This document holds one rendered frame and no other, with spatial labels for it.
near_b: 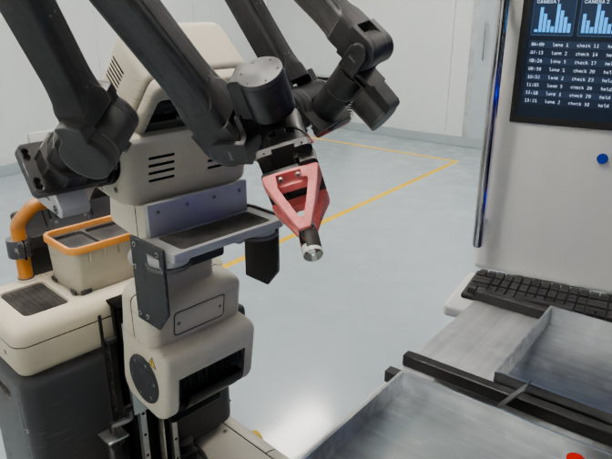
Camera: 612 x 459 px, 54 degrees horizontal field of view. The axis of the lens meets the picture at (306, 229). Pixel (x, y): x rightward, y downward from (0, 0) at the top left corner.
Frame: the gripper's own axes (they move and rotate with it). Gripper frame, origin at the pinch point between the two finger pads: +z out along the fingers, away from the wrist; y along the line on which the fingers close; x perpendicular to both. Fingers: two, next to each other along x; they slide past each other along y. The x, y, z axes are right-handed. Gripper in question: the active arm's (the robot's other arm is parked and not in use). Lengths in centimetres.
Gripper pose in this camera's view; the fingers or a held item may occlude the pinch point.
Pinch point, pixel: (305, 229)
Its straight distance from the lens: 66.6
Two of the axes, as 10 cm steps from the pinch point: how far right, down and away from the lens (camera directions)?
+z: 1.7, 7.2, -6.7
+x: 9.6, -2.9, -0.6
